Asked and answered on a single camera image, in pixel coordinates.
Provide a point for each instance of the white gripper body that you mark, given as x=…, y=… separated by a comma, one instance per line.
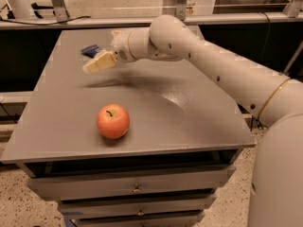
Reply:
x=120, y=46

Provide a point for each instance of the blue rxbar blueberry wrapper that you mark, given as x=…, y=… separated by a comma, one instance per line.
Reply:
x=90, y=51

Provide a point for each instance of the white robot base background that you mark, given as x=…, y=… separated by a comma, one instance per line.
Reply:
x=21, y=9

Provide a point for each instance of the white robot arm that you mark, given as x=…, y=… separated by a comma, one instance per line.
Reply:
x=274, y=99

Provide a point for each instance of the red apple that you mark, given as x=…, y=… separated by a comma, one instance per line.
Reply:
x=113, y=121

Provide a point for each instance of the grey drawer cabinet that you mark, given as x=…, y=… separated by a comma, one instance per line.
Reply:
x=143, y=144

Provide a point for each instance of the top grey drawer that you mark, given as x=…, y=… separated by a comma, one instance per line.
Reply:
x=131, y=183

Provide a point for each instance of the grey drawer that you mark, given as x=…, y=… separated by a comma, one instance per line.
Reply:
x=187, y=218
x=131, y=183
x=138, y=206

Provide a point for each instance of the middle grey drawer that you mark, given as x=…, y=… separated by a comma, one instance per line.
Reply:
x=138, y=206

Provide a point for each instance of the bottom grey drawer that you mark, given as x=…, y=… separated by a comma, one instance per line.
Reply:
x=187, y=218

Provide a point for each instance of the metal frame leg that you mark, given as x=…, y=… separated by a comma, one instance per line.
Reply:
x=60, y=10

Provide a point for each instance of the metal bracket post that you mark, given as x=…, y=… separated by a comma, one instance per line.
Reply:
x=181, y=8

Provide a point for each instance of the grey metal rail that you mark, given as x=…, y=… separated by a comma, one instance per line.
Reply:
x=213, y=19

